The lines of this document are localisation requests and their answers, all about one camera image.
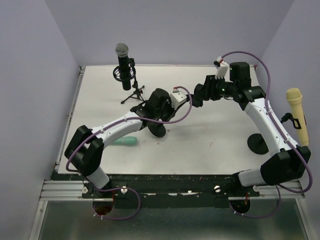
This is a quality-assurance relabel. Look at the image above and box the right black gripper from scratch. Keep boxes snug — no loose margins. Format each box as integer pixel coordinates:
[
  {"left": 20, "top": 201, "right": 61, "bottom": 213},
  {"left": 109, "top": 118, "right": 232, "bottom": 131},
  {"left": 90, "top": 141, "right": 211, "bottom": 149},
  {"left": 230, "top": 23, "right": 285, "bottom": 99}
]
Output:
[{"left": 194, "top": 75, "right": 237, "bottom": 101}]

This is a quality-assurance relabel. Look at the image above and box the black round-base mic stand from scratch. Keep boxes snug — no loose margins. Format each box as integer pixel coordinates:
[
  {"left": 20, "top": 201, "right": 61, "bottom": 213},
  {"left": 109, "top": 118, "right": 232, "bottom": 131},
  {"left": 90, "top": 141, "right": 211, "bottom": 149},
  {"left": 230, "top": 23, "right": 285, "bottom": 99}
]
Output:
[{"left": 147, "top": 93, "right": 196, "bottom": 138}]

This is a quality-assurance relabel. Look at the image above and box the teal microphone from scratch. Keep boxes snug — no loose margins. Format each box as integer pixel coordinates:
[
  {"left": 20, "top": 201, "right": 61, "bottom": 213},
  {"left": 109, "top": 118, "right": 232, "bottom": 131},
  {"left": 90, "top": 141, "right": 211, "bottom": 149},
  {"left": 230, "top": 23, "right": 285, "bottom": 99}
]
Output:
[{"left": 111, "top": 136, "right": 138, "bottom": 146}]

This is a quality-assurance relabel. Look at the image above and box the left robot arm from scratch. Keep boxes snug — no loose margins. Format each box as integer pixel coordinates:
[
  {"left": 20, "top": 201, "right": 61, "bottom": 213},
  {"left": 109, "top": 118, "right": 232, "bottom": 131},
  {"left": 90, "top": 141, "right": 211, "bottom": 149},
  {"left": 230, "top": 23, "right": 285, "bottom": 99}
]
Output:
[{"left": 64, "top": 86, "right": 192, "bottom": 198}]

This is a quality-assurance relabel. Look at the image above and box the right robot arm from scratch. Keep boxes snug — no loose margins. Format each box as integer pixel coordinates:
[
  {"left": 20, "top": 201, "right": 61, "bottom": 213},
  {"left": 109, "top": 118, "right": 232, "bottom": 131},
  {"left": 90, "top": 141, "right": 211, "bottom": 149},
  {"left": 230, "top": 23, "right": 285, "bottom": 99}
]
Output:
[{"left": 192, "top": 57, "right": 311, "bottom": 196}]

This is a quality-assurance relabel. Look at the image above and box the black tripod mic stand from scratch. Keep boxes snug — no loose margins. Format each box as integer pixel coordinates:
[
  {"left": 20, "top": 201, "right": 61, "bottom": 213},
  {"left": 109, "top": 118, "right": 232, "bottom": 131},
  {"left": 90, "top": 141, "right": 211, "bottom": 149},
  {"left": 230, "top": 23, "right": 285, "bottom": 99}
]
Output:
[{"left": 112, "top": 57, "right": 145, "bottom": 105}]

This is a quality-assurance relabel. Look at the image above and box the right black round-base stand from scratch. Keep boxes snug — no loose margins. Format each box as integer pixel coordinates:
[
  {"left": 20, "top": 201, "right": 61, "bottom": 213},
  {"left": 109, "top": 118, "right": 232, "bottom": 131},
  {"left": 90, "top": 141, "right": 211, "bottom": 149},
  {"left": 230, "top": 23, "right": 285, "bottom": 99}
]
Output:
[{"left": 247, "top": 112, "right": 295, "bottom": 156}]

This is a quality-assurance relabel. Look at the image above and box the black microphone silver grille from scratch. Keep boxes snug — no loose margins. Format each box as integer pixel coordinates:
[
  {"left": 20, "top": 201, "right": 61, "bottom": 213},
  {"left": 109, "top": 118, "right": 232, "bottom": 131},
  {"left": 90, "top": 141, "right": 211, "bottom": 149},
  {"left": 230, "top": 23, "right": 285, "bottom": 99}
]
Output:
[{"left": 115, "top": 43, "right": 131, "bottom": 91}]

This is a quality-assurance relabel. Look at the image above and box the cream microphone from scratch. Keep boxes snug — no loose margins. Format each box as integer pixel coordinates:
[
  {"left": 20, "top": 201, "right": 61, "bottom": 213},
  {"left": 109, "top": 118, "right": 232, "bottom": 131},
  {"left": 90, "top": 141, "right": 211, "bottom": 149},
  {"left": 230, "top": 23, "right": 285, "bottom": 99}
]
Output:
[{"left": 286, "top": 88, "right": 309, "bottom": 146}]

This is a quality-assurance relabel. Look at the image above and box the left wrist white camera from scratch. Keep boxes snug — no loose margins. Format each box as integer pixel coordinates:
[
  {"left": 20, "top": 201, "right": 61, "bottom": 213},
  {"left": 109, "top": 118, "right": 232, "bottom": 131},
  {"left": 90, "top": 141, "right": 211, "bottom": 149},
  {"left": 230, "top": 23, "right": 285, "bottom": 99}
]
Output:
[{"left": 169, "top": 87, "right": 187, "bottom": 110}]

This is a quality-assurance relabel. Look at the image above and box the wrist white camera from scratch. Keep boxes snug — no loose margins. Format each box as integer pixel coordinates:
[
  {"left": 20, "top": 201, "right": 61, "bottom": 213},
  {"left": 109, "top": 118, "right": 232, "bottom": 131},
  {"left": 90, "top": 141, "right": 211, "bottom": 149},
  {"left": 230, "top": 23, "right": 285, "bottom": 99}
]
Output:
[
  {"left": 213, "top": 56, "right": 230, "bottom": 79},
  {"left": 169, "top": 87, "right": 187, "bottom": 110}
]

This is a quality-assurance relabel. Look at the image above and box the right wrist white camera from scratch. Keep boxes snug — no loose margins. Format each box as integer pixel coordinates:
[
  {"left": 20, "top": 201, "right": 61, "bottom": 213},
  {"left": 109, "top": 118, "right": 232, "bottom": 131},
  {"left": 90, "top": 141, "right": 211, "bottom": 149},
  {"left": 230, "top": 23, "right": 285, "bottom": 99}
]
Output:
[{"left": 213, "top": 56, "right": 230, "bottom": 79}]

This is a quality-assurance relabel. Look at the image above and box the black mounting rail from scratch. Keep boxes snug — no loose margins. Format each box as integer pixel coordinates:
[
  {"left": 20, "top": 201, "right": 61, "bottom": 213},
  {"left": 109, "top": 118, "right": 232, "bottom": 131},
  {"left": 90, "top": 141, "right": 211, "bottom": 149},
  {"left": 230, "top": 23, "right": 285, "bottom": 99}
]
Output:
[{"left": 82, "top": 174, "right": 260, "bottom": 209}]

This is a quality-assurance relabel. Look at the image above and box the aluminium frame rail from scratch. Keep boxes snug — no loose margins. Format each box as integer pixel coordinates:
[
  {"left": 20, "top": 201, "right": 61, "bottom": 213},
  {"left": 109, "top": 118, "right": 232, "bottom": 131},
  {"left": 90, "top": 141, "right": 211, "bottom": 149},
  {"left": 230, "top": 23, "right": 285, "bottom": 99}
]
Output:
[{"left": 40, "top": 174, "right": 305, "bottom": 201}]

